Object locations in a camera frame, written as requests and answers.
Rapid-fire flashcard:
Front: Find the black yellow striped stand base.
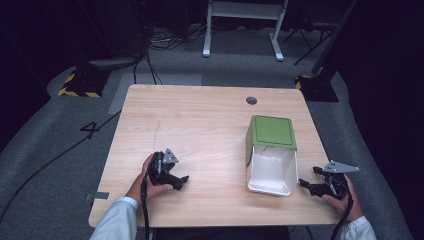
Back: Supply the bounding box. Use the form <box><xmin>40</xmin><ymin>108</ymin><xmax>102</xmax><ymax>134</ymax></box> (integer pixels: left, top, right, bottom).
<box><xmin>57</xmin><ymin>67</ymin><xmax>111</xmax><ymax>99</ymax></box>
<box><xmin>294</xmin><ymin>74</ymin><xmax>340</xmax><ymax>103</ymax></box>

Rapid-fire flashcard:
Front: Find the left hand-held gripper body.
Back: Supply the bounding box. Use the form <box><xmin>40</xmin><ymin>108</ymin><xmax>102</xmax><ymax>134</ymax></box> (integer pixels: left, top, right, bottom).
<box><xmin>146</xmin><ymin>148</ymin><xmax>180</xmax><ymax>188</ymax></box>

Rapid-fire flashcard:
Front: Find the white metal stand frame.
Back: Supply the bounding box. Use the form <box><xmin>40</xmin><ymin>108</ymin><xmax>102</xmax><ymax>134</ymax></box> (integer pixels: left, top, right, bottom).
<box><xmin>202</xmin><ymin>0</ymin><xmax>290</xmax><ymax>63</ymax></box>

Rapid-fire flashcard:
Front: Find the person's right hand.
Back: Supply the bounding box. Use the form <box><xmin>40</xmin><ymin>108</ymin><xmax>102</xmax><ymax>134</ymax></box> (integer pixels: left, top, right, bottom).
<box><xmin>321</xmin><ymin>174</ymin><xmax>365</xmax><ymax>224</ymax></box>

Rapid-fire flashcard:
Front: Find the person's left hand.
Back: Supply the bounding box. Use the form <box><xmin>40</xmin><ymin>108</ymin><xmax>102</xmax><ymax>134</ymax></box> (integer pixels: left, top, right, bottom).
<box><xmin>125</xmin><ymin>154</ymin><xmax>175</xmax><ymax>207</ymax></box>

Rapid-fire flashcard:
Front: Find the right hand-held gripper black cable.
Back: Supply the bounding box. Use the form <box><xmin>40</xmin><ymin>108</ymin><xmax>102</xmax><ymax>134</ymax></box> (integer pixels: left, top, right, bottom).
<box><xmin>329</xmin><ymin>186</ymin><xmax>355</xmax><ymax>240</ymax></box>

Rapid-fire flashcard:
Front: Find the long black floor cable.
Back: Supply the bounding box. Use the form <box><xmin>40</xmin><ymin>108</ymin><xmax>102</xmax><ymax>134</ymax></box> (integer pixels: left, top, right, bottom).
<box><xmin>0</xmin><ymin>109</ymin><xmax>123</xmax><ymax>225</ymax></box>

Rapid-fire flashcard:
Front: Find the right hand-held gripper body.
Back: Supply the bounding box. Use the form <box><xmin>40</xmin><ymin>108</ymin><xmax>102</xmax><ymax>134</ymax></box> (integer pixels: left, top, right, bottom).
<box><xmin>309</xmin><ymin>160</ymin><xmax>360</xmax><ymax>201</ymax></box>

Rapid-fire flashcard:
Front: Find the bundle of black cables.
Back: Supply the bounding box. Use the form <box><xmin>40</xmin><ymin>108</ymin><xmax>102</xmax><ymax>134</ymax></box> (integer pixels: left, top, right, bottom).
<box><xmin>132</xmin><ymin>19</ymin><xmax>208</xmax><ymax>85</ymax></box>

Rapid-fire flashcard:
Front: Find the hand-held gripper black cable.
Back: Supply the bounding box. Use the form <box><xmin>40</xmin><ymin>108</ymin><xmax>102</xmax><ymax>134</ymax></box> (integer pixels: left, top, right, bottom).
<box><xmin>329</xmin><ymin>186</ymin><xmax>355</xmax><ymax>240</ymax></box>
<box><xmin>140</xmin><ymin>175</ymin><xmax>151</xmax><ymax>240</ymax></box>

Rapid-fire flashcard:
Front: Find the green and white box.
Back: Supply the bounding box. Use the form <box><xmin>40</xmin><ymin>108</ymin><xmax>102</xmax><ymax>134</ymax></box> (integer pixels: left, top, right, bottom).
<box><xmin>245</xmin><ymin>114</ymin><xmax>299</xmax><ymax>197</ymax></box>

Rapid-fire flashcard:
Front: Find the black tripod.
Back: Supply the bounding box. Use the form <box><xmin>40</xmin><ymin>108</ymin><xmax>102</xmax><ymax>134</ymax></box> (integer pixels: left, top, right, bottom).
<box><xmin>284</xmin><ymin>25</ymin><xmax>335</xmax><ymax>67</ymax></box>

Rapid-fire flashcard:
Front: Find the grey tape strip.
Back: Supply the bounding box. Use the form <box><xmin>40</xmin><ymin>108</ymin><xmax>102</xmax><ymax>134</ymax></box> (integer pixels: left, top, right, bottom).
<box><xmin>84</xmin><ymin>191</ymin><xmax>111</xmax><ymax>202</ymax></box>

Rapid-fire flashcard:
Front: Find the dark slanted stand post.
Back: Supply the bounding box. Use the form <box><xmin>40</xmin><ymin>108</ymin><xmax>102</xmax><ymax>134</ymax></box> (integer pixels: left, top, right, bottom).
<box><xmin>310</xmin><ymin>0</ymin><xmax>358</xmax><ymax>76</ymax></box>

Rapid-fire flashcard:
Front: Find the left hand-held gripper black cable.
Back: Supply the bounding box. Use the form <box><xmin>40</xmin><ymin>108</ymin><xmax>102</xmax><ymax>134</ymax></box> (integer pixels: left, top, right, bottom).
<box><xmin>140</xmin><ymin>175</ymin><xmax>151</xmax><ymax>240</ymax></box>

